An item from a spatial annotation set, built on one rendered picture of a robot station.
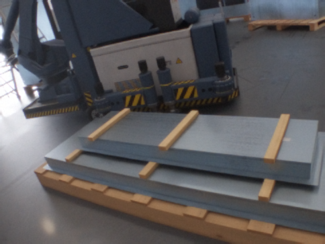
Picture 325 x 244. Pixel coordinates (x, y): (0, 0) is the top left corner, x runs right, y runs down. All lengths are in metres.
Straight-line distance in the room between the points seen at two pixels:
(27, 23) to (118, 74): 1.24
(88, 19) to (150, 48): 0.71
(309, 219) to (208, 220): 0.50
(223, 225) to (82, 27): 2.36
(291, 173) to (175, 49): 1.71
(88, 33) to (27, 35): 0.84
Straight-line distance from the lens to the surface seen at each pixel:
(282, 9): 6.48
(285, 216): 1.47
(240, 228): 1.48
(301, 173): 1.49
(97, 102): 2.91
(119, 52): 2.91
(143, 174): 1.71
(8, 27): 3.97
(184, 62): 2.78
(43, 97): 3.72
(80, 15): 3.07
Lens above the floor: 1.25
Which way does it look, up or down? 27 degrees down
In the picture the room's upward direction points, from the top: 15 degrees counter-clockwise
